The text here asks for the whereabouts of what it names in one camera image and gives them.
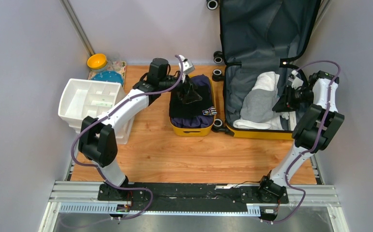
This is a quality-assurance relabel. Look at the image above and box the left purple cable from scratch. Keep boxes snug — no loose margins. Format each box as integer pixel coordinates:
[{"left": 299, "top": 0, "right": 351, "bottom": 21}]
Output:
[{"left": 70, "top": 55, "right": 185, "bottom": 220}]

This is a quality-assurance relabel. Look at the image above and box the white toothpaste tube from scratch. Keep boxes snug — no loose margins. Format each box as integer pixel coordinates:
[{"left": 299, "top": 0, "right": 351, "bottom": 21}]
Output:
[{"left": 288, "top": 111, "right": 297, "bottom": 131}]

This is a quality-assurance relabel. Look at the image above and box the teal dotted plate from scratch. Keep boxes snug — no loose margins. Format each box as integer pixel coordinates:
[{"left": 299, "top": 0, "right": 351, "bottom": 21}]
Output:
[{"left": 91, "top": 71, "right": 124, "bottom": 85}]

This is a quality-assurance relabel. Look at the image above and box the patterned cloth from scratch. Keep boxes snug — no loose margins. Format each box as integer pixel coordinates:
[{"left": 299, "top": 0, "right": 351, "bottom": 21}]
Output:
[{"left": 88, "top": 61, "right": 127, "bottom": 86}]

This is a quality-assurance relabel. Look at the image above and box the yellow plastic basket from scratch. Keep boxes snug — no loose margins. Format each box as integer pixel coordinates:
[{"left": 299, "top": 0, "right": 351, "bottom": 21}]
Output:
[{"left": 169, "top": 74, "right": 218, "bottom": 136}]

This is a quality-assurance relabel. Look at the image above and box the yellow Pikachu suitcase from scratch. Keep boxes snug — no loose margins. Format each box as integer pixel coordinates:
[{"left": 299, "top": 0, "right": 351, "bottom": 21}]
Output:
[{"left": 213, "top": 0, "right": 321, "bottom": 140}]

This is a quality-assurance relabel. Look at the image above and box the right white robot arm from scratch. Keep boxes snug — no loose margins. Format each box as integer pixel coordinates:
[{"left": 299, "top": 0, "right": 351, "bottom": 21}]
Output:
[{"left": 256, "top": 71, "right": 345, "bottom": 203}]

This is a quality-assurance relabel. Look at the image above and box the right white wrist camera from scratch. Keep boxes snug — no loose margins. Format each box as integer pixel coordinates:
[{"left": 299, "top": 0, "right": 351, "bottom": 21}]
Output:
[{"left": 288, "top": 70, "right": 304, "bottom": 89}]

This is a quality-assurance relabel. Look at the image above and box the yellow bowl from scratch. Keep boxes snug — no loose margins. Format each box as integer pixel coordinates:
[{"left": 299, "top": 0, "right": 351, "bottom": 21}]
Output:
[{"left": 87, "top": 53, "right": 108, "bottom": 70}]

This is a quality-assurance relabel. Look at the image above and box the white plastic drawer organizer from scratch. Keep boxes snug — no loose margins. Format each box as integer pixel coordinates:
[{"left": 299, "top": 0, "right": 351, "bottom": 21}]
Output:
[{"left": 58, "top": 78, "right": 126, "bottom": 134}]

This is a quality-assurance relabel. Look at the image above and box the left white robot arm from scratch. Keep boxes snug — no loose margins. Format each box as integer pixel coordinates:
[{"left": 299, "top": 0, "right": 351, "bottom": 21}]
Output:
[{"left": 71, "top": 55, "right": 194, "bottom": 201}]

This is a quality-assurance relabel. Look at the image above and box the grey folded garment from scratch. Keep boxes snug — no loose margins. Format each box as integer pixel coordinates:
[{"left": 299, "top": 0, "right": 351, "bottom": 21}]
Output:
[{"left": 240, "top": 89, "right": 279, "bottom": 123}]

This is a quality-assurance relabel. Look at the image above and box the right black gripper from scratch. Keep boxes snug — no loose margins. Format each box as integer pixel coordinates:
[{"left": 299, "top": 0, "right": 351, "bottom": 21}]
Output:
[{"left": 272, "top": 85, "right": 314, "bottom": 113}]

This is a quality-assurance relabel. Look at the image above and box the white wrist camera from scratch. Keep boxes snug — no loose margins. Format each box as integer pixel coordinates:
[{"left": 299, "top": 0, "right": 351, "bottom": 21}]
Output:
[
  {"left": 288, "top": 70, "right": 304, "bottom": 89},
  {"left": 175, "top": 55, "right": 195, "bottom": 76}
]

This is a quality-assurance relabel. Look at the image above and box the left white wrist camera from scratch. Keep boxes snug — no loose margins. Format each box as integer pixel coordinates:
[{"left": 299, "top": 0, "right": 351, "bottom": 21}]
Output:
[{"left": 175, "top": 55, "right": 195, "bottom": 76}]

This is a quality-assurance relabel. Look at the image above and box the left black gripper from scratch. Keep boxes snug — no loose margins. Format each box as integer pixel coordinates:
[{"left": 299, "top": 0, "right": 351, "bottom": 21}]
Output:
[{"left": 159, "top": 72, "right": 202, "bottom": 104}]

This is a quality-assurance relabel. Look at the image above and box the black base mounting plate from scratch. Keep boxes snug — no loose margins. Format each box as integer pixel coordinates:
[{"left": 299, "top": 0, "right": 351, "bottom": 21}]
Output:
[{"left": 97, "top": 181, "right": 289, "bottom": 213}]

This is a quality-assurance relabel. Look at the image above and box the navy blue garment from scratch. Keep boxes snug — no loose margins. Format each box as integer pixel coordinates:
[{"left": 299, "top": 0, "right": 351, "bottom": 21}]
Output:
[{"left": 170, "top": 74, "right": 214, "bottom": 129}]

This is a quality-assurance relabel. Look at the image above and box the aluminium frame rail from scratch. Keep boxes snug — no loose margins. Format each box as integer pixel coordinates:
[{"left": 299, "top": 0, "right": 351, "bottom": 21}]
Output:
[{"left": 38, "top": 134, "right": 350, "bottom": 232}]

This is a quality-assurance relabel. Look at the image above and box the white folded garment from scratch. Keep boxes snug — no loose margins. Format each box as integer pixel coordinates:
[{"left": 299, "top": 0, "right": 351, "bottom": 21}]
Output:
[{"left": 233, "top": 72, "right": 283, "bottom": 131}]

